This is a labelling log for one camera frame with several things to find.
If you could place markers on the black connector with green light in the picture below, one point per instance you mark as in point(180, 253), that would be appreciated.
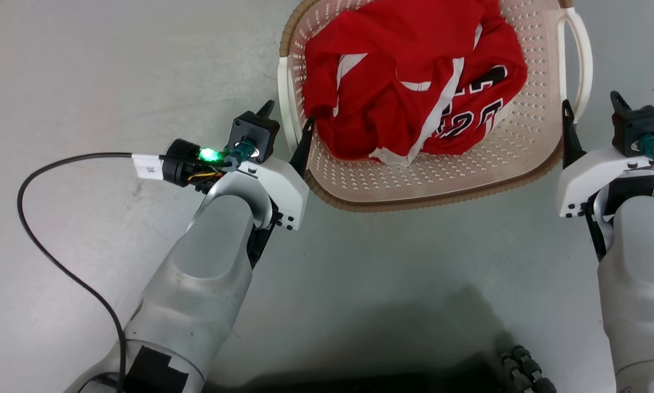
point(187, 161)

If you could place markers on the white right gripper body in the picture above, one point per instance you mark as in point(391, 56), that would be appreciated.
point(591, 177)

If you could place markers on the beige perforated plastic laundry basket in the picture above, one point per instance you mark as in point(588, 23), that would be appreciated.
point(528, 147)

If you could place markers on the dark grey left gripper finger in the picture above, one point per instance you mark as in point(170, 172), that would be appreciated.
point(265, 109)
point(304, 147)

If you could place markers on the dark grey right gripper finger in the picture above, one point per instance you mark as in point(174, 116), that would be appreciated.
point(619, 103)
point(570, 139)

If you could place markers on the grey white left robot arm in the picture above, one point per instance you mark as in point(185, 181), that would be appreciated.
point(206, 284)

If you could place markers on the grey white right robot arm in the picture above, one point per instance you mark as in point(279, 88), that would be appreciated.
point(640, 284)

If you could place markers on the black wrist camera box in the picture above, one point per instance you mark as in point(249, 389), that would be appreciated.
point(253, 134)
point(638, 128)

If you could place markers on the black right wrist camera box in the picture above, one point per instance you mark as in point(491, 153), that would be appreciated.
point(638, 128)

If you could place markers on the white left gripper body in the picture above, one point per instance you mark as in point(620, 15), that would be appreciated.
point(286, 185)

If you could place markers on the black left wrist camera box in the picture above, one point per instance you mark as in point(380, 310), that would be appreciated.
point(253, 134)

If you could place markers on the red white sports jersey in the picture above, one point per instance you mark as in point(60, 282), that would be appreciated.
point(392, 71)

